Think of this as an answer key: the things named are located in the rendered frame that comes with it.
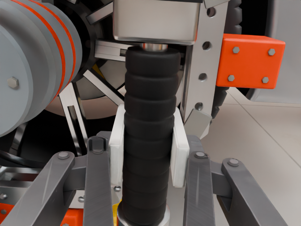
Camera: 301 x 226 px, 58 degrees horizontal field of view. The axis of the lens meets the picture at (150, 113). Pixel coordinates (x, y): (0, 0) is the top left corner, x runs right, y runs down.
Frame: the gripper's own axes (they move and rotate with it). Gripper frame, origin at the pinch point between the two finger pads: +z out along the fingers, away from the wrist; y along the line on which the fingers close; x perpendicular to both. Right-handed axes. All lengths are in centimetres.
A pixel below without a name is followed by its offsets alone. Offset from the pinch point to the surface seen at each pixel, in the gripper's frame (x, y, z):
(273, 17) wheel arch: 8.3, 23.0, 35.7
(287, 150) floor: -83, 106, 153
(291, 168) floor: -83, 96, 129
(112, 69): -5.6, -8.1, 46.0
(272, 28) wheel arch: 6.4, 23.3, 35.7
